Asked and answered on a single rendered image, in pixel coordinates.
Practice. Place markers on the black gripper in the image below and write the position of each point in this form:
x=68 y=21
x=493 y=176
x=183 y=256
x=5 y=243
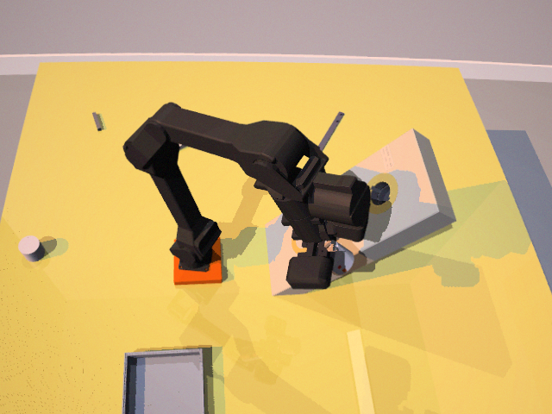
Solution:
x=310 y=270

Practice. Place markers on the peach rectangular panel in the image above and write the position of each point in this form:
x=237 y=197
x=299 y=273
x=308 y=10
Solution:
x=408 y=201

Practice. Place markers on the pink cylinder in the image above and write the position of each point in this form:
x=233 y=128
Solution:
x=31 y=248

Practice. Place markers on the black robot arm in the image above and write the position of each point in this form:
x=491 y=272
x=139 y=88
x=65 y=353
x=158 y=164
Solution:
x=267 y=151

